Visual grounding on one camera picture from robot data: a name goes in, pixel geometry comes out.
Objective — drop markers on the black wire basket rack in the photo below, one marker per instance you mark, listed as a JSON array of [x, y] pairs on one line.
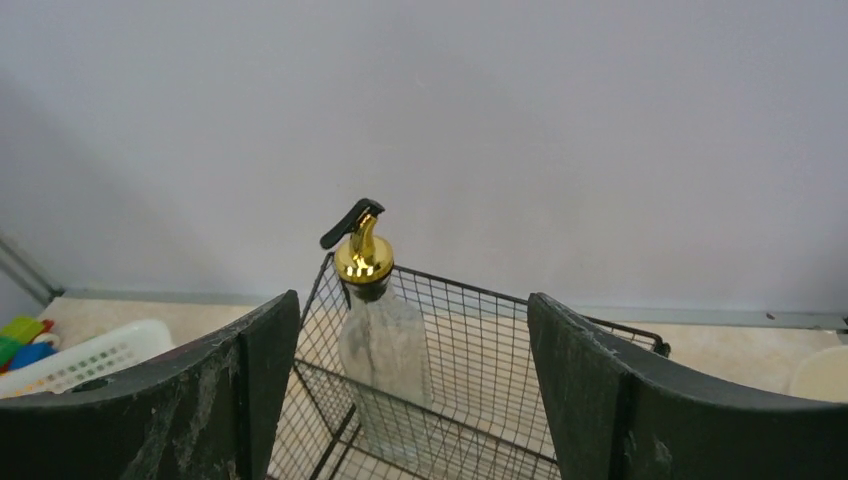
[[486, 419]]

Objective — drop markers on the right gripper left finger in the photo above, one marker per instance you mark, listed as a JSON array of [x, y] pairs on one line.
[[206, 410]]

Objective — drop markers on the glass oil bottle gold spout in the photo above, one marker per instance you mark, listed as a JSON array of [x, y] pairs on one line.
[[382, 344]]

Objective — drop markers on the white plastic basket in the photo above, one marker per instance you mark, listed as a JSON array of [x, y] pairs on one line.
[[119, 349]]

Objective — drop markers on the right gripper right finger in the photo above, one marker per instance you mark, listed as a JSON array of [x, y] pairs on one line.
[[618, 411]]

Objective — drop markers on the colourful toy blocks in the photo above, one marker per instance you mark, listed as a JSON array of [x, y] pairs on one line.
[[26, 340]]

